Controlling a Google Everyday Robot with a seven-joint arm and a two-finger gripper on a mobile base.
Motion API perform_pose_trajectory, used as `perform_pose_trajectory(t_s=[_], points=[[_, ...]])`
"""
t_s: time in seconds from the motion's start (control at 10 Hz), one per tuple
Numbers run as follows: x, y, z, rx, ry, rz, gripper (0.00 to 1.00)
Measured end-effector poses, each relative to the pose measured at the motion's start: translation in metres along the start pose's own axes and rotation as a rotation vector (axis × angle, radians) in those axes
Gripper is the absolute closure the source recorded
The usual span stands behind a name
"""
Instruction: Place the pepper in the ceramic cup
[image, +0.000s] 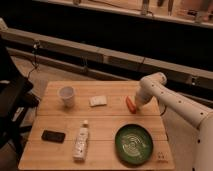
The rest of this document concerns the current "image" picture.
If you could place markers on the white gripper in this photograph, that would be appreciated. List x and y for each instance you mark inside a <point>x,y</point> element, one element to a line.
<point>142,97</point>

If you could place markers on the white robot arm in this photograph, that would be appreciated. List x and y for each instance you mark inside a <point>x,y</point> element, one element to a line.
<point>198,115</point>

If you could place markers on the white folded napkin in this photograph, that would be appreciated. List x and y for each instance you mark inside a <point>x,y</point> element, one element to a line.
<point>97,101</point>

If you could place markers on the green patterned plate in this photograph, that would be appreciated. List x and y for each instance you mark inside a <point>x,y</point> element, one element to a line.
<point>133,144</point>

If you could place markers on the white plastic bottle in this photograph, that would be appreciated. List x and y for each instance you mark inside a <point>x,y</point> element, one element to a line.
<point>81,142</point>

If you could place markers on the black smartphone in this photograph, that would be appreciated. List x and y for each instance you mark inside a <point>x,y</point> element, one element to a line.
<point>52,136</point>

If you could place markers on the black office chair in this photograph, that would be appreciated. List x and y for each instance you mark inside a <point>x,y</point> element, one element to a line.
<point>15,100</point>

